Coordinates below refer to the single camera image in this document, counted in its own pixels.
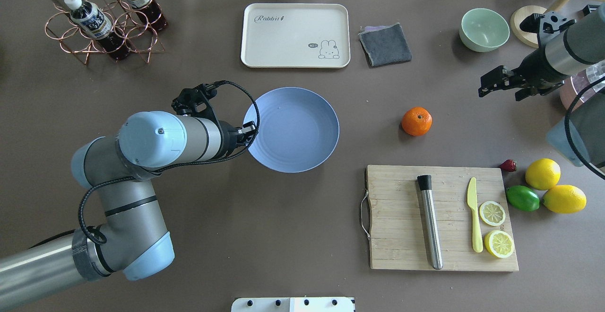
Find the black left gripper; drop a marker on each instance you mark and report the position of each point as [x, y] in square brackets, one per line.
[229, 139]

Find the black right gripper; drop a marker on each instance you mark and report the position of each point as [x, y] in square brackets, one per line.
[535, 68]

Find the yellow plastic knife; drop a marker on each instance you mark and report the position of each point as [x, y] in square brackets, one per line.
[476, 235]

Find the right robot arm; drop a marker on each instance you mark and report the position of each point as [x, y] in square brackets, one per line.
[565, 48]

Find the green bowl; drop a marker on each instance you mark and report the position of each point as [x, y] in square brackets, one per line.
[483, 30]

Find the cream rabbit tray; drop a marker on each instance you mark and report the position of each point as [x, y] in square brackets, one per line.
[295, 35]

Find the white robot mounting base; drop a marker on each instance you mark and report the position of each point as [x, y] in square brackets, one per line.
[294, 304]

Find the wooden cutting board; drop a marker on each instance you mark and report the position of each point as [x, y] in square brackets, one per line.
[397, 228]

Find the green lime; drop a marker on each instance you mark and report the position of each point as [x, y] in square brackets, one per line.
[522, 197]

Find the red strawberry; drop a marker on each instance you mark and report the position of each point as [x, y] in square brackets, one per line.
[508, 166]

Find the tea bottle white cap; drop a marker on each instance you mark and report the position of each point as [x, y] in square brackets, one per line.
[97, 26]

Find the pink bowl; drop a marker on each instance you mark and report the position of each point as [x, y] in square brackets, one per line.
[573, 85]

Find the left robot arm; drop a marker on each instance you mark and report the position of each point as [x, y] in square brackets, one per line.
[120, 223]

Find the copper wire bottle rack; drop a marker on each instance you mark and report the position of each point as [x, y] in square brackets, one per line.
[115, 28]

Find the whole yellow lemon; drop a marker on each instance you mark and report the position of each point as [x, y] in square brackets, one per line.
[565, 199]
[543, 174]

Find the lemon slice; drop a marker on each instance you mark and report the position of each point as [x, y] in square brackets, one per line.
[492, 213]
[499, 244]

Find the orange fruit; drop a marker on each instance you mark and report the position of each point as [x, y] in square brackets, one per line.
[417, 121]

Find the steel muddler black tip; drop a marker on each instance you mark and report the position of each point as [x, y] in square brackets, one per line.
[432, 233]

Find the blue plate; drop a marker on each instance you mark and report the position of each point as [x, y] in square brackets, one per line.
[298, 130]

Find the grey folded cloth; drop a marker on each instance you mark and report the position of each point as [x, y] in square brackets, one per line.
[385, 45]

